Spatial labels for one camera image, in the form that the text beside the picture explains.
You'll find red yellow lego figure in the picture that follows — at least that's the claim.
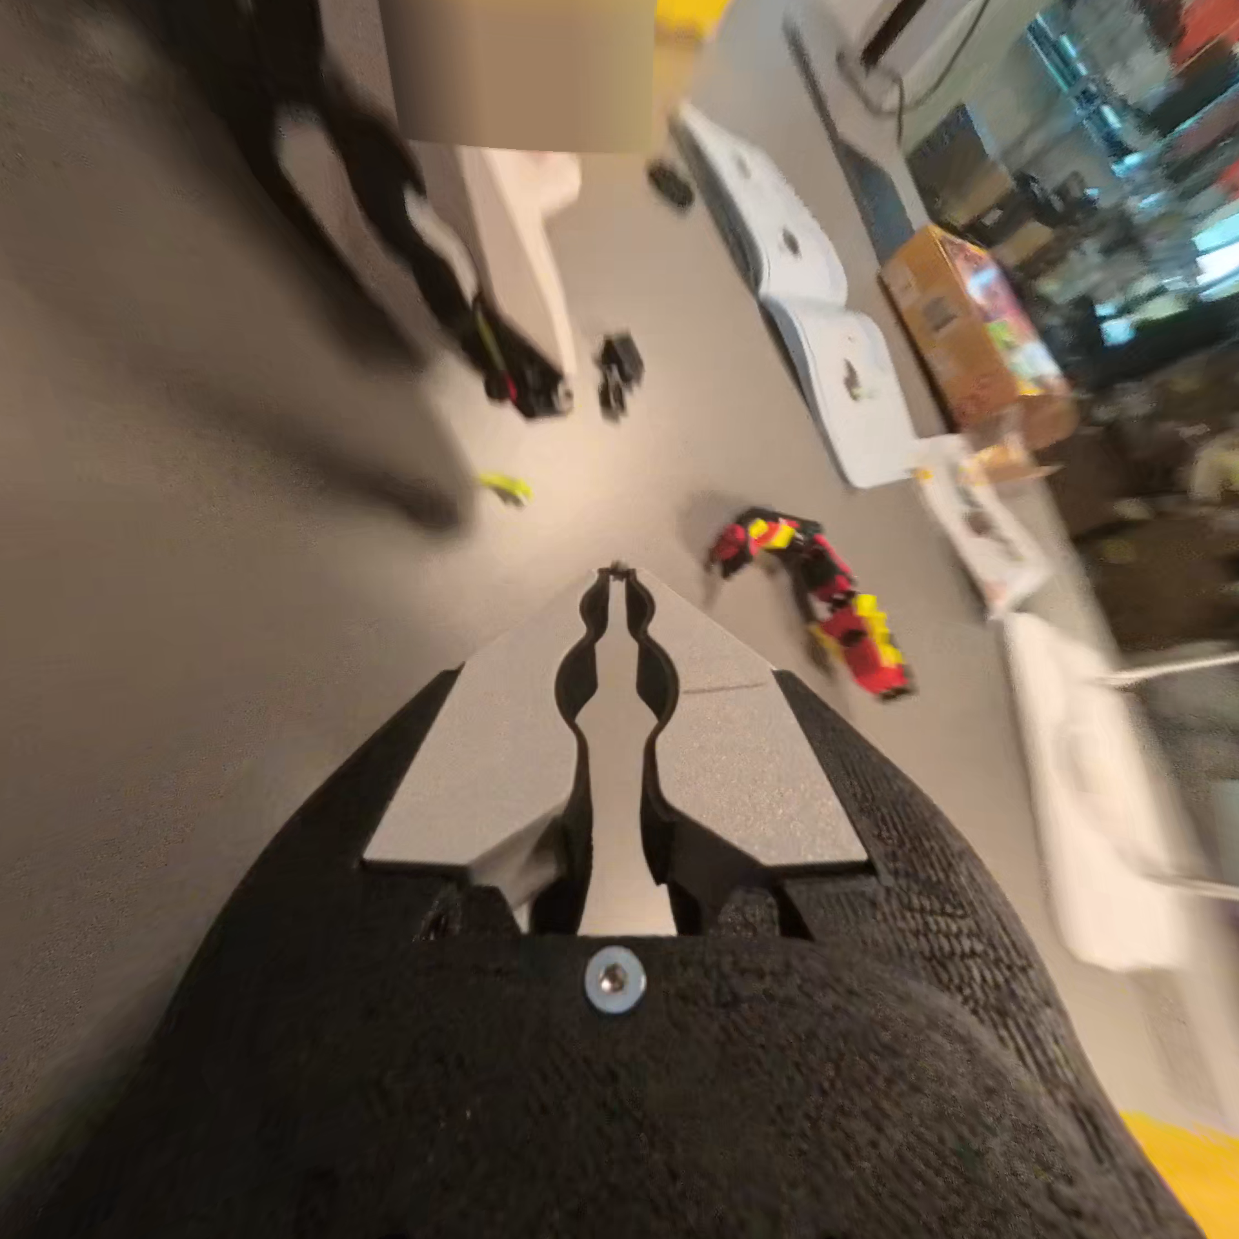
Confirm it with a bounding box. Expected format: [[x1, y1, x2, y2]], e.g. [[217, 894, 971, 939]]
[[705, 507, 917, 700]]

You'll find dark grey stand base plate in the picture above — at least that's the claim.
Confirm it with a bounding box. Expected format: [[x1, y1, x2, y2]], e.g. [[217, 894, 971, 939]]
[[786, 14, 917, 263]]

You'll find wooden head desk lamp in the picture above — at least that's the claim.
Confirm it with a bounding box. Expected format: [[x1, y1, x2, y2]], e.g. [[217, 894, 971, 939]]
[[1002, 609, 1239, 974]]

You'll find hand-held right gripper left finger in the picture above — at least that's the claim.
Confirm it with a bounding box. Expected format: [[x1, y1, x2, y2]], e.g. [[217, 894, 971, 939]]
[[363, 569, 610, 935]]

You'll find small black lego assembly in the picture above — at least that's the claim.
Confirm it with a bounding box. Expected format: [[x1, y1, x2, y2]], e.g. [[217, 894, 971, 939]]
[[474, 299, 575, 419]]

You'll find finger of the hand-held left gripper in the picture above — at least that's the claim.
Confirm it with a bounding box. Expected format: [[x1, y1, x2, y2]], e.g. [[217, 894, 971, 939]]
[[274, 99, 546, 391], [416, 149, 582, 380]]

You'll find colourful cover booklet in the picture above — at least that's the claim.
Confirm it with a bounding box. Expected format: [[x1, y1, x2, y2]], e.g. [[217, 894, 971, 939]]
[[914, 435, 1052, 615]]

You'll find open instruction booklet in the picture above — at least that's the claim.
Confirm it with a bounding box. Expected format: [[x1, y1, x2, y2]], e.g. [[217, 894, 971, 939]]
[[673, 100, 922, 490]]

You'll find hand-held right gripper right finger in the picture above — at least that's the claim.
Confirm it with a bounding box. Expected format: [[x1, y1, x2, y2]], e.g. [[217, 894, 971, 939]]
[[624, 569, 870, 935]]

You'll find black angled lego tile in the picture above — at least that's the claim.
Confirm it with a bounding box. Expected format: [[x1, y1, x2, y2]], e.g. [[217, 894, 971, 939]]
[[595, 330, 648, 388]]

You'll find black cable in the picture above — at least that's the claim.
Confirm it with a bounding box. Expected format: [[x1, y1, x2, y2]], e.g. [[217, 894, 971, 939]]
[[841, 0, 989, 147]]

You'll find orange cardboard box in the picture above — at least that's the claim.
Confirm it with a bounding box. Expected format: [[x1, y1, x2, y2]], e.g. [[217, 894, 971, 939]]
[[879, 224, 1081, 451]]

